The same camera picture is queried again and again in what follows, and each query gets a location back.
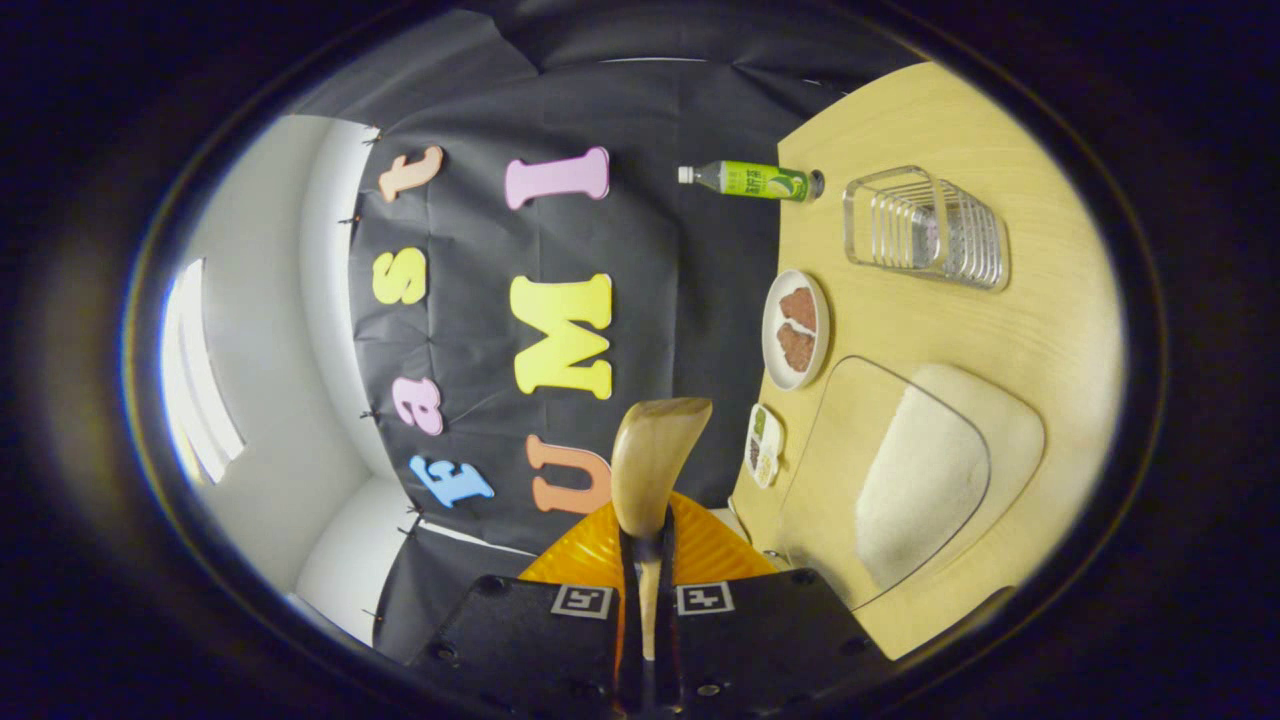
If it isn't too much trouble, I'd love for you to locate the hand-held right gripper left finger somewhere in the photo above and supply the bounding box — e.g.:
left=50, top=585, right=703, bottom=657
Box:
left=410, top=500, right=643, bottom=719

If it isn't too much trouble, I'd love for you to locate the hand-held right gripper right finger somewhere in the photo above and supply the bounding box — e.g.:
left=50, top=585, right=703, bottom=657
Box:
left=660, top=495, right=893, bottom=719

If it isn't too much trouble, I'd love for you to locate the white rice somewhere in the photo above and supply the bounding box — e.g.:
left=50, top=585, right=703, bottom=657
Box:
left=855, top=385, right=991, bottom=591

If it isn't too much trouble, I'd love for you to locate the wooden spoon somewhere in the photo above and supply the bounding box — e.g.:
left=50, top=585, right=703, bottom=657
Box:
left=612, top=398, right=713, bottom=661

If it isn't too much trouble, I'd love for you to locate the metal wire chopstick holder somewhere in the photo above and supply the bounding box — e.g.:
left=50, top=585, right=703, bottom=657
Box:
left=843, top=165, right=1011, bottom=293

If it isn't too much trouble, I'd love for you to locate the small white snack tray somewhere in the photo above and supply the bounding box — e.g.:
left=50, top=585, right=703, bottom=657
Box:
left=745, top=403, right=784, bottom=489

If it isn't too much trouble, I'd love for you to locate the white round plate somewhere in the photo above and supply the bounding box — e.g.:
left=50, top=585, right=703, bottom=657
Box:
left=762, top=270, right=831, bottom=391

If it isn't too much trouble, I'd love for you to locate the black backdrop cloth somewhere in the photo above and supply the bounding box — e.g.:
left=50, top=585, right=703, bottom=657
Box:
left=290, top=5, right=931, bottom=666

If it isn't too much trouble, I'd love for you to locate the ceiling light panel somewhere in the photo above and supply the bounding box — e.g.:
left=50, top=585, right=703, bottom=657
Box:
left=160, top=258, right=246, bottom=486

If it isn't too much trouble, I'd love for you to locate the green label drink bottle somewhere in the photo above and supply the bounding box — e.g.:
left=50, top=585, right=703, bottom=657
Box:
left=678, top=160, right=826, bottom=203

